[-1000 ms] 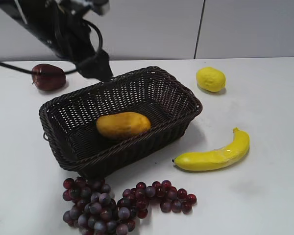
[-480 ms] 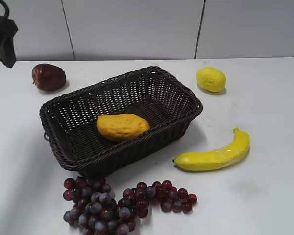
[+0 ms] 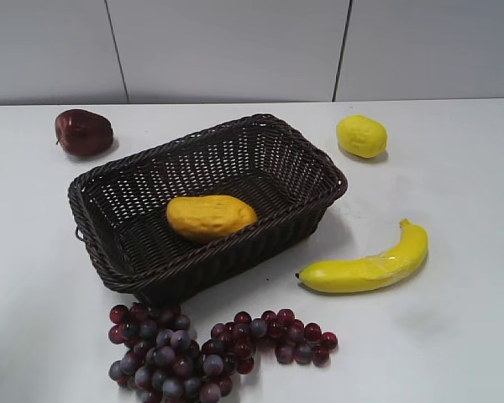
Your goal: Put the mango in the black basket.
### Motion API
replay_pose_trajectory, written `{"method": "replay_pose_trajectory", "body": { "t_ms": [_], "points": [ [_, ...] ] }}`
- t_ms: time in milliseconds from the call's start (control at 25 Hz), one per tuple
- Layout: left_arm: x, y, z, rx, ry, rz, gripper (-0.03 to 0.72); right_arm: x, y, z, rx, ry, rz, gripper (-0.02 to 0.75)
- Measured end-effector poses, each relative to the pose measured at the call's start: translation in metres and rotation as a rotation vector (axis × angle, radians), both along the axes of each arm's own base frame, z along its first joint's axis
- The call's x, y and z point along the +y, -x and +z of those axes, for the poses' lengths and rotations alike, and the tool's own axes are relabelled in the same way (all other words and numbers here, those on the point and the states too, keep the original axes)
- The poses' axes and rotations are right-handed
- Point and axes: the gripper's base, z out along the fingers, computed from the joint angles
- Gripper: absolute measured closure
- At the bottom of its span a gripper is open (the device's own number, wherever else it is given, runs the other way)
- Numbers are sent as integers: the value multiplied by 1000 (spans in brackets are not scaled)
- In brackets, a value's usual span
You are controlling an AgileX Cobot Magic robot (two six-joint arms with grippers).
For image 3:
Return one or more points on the yellow orange mango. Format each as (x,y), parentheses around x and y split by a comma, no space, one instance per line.
(204,219)

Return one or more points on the purple red grape bunch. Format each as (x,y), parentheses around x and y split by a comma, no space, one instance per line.
(164,362)

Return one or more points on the dark red apple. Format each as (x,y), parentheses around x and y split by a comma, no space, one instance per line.
(82,133)

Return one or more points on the dark brown wicker basket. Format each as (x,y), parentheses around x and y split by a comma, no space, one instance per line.
(119,208)

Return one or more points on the yellow lemon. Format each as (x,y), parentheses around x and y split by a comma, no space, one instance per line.
(362,136)

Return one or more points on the yellow banana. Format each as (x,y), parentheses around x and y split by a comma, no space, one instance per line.
(373,272)

